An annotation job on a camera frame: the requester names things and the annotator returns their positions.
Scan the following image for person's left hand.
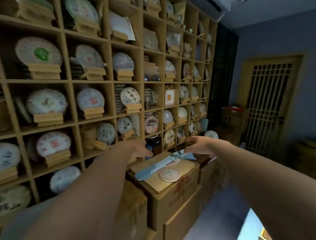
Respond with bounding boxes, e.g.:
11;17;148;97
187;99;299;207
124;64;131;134
124;141;154;163

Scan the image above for person's right hand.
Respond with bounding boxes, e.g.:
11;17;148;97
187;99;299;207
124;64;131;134
184;136;218;158

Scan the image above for person's left forearm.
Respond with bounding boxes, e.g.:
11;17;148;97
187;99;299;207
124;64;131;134
21;145;135;240

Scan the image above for person's right forearm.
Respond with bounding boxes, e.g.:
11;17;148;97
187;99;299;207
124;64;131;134
212;140;316;240

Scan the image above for black box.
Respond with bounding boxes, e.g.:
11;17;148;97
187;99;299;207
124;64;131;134
145;136;162;156

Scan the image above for blue patterned cloth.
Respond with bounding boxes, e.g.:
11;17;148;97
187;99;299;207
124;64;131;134
135;149;197;181

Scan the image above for tan kraft paper sheet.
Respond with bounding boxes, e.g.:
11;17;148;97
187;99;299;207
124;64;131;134
130;152;197;194

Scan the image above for round tea cake red print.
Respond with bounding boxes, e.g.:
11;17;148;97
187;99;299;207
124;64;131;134
158;167;181;183

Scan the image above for plain cardboard box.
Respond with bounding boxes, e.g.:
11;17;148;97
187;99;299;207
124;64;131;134
197;156;225;206
163;184;203;240
116;180;149;240

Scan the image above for open cardboard box red contents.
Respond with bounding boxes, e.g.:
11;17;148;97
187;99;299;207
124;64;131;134
221;106;250;129

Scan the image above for cardboard box with red print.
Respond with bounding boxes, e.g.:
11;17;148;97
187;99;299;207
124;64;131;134
126;158;202;232

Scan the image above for white box with orange label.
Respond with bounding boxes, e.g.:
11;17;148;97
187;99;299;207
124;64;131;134
165;89;179;106

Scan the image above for wooden grid shelf unit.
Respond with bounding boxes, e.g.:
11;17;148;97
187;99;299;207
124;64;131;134
0;0;219;223

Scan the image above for wooden lattice door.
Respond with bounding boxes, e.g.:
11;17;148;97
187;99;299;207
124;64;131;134
238;55;303;159

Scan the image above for set of wooden display stands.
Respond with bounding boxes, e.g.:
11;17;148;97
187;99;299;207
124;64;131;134
0;2;208;184

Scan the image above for display of wrapped tea cakes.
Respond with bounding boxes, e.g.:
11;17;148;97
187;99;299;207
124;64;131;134
0;0;213;216

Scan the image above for white air conditioner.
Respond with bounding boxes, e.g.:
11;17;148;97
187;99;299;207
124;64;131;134
190;0;248;22

